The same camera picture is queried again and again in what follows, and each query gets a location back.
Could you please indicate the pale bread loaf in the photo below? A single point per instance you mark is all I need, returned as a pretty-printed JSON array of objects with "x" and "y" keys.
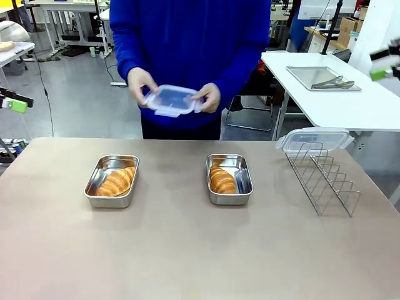
[{"x": 5, "y": 46}]

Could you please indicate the person's right forearm blue sleeve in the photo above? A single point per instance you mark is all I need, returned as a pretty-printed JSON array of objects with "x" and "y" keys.
[{"x": 128, "y": 56}]

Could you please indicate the metal tongs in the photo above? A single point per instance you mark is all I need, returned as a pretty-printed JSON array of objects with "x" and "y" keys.
[{"x": 331, "y": 82}]

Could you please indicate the green paper cup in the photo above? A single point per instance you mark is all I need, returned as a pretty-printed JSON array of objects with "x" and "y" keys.
[{"x": 92, "y": 52}]

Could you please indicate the large cardboard box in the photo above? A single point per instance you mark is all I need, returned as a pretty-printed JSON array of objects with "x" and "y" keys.
[{"x": 350, "y": 25}]

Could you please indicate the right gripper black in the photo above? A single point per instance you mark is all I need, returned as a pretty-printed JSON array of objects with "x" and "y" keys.
[{"x": 395, "y": 53}]

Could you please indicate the white power strip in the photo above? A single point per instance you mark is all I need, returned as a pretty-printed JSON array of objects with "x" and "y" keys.
[{"x": 119, "y": 83}]

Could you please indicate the group of drink cans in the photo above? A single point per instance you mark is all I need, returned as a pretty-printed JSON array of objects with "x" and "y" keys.
[{"x": 14, "y": 147}]

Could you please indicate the person's left forearm blue sleeve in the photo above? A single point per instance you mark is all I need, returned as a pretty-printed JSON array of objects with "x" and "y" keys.
[{"x": 240, "y": 75}]

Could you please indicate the person's right hand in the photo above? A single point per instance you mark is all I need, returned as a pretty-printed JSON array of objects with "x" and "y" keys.
[{"x": 139, "y": 84}]

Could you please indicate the large white table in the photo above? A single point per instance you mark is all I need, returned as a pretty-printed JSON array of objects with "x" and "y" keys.
[{"x": 328, "y": 106}]

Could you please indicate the red garment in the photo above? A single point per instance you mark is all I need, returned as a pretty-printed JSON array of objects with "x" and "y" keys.
[{"x": 261, "y": 67}]

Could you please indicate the rectangular steel container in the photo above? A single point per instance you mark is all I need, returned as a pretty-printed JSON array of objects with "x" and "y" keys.
[
  {"x": 106, "y": 201},
  {"x": 229, "y": 199}
]

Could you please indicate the person's left hand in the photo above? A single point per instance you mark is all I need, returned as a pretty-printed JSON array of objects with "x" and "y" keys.
[{"x": 211, "y": 98}]

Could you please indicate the golden croissant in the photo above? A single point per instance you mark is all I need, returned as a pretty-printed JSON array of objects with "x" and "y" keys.
[
  {"x": 115, "y": 182},
  {"x": 221, "y": 181}
]

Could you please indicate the black metal chair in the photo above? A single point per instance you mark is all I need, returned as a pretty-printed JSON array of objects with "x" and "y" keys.
[{"x": 250, "y": 103}]

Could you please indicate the person's body blue hoodie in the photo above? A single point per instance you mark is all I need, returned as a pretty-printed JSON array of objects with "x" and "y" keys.
[{"x": 187, "y": 40}]

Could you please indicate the small cardboard box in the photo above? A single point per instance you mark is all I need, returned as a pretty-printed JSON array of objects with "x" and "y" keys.
[{"x": 343, "y": 38}]

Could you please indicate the clear plastic clip lid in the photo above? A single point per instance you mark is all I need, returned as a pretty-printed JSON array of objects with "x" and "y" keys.
[
  {"x": 315, "y": 139},
  {"x": 173, "y": 98}
]

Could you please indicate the clear plastic dome cover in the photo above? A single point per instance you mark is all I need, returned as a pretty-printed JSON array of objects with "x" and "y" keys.
[{"x": 14, "y": 31}]

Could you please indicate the black stand pole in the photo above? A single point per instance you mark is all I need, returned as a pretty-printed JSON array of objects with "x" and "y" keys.
[{"x": 327, "y": 31}]

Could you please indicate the wooden top desk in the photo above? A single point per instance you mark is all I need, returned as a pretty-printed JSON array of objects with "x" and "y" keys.
[{"x": 322, "y": 32}]

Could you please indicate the metal baking tray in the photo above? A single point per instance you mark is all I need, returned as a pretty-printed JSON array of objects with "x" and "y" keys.
[{"x": 306, "y": 75}]

